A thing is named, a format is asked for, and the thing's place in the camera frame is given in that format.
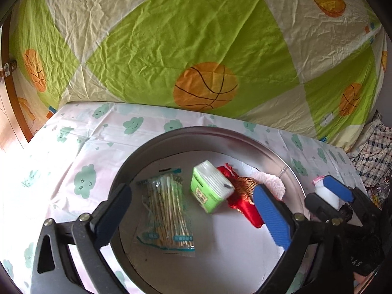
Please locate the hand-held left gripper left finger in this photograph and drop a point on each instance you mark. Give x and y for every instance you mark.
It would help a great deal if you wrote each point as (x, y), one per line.
(111, 217)

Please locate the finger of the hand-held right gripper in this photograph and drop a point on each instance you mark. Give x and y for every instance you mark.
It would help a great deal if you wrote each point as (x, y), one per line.
(337, 188)
(317, 205)

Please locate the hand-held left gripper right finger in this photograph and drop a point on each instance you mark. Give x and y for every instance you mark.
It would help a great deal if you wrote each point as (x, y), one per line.
(272, 217)

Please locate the white sponge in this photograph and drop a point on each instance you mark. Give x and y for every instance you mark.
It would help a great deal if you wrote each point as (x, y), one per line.
(326, 196)

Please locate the red embroidered pouch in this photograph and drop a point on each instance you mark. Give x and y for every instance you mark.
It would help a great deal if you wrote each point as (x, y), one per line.
(245, 208)

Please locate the pink fluffy puff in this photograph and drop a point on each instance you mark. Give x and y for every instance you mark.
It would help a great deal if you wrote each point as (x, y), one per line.
(272, 183)

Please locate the cotton swab packet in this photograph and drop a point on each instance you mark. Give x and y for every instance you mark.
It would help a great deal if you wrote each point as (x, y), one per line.
(165, 208)

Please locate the round metal tin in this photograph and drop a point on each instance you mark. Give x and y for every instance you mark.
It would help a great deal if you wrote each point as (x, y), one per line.
(214, 245)

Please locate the green tissue pack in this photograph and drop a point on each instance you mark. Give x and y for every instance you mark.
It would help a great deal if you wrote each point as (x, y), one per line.
(211, 183)

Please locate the person's right forearm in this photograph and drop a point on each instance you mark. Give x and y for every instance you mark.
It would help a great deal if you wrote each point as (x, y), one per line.
(361, 286)

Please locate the colourful snack bag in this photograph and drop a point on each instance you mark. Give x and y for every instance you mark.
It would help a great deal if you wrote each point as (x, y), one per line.
(378, 194)

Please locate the plaid cloth bag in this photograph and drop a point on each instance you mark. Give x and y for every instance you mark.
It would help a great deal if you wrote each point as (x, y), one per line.
(376, 156)

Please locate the cloud print tablecloth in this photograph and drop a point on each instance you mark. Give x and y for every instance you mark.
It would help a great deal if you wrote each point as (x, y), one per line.
(76, 144)

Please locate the wooden door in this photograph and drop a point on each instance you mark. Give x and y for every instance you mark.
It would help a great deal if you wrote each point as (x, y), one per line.
(12, 113)

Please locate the basketball print bedsheet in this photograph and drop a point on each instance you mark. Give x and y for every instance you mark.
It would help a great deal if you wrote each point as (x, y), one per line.
(183, 36)

